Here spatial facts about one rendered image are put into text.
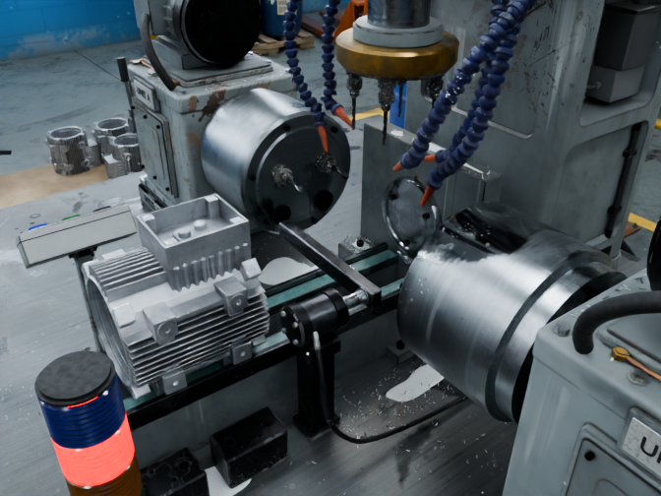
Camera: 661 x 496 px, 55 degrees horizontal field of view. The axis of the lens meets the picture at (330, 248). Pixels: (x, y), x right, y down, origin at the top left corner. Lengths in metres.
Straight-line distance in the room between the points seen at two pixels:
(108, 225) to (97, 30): 5.65
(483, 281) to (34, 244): 0.66
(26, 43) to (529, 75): 5.75
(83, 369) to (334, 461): 0.53
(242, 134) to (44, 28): 5.41
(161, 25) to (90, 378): 1.01
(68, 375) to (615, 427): 0.49
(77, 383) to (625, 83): 0.95
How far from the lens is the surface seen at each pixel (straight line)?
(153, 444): 0.97
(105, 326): 0.99
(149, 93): 1.42
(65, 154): 3.50
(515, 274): 0.77
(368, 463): 0.99
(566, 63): 1.02
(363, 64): 0.91
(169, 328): 0.82
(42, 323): 1.34
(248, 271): 0.87
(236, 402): 1.00
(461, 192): 1.03
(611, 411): 0.67
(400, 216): 1.15
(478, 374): 0.79
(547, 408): 0.72
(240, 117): 1.22
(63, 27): 6.57
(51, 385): 0.54
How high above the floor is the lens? 1.56
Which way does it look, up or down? 32 degrees down
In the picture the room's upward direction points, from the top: straight up
